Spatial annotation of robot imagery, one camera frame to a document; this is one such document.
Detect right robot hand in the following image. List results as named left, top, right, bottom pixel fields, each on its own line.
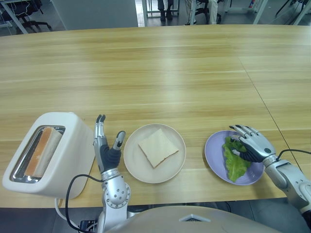
left=229, top=124, right=277, bottom=164

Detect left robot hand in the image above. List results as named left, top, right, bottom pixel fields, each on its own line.
left=93, top=114, right=127, bottom=174

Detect green lettuce leaf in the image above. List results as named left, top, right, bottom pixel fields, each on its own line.
left=222, top=136, right=252, bottom=183

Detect beige plate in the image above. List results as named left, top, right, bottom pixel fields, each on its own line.
left=123, top=123, right=187, bottom=184

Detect cream toaster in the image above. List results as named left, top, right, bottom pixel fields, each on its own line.
left=1, top=112, right=97, bottom=200

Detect purple plate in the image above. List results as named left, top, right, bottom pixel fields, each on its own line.
left=204, top=130, right=265, bottom=186

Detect bread slice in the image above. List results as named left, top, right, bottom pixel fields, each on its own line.
left=138, top=128, right=180, bottom=169
left=24, top=127, right=64, bottom=178

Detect robot body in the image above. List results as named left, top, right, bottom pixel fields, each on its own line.
left=106, top=205, right=306, bottom=233

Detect person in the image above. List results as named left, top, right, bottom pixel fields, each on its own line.
left=208, top=0, right=219, bottom=25
left=184, top=0, right=198, bottom=26
left=157, top=0, right=174, bottom=21

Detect black office chair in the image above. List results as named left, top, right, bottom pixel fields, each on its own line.
left=195, top=0, right=222, bottom=24
left=14, top=0, right=52, bottom=31

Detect black cable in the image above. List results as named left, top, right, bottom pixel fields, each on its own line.
left=276, top=149, right=311, bottom=162
left=65, top=174, right=104, bottom=230

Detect white cord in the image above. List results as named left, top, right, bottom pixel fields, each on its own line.
left=54, top=198, right=81, bottom=230

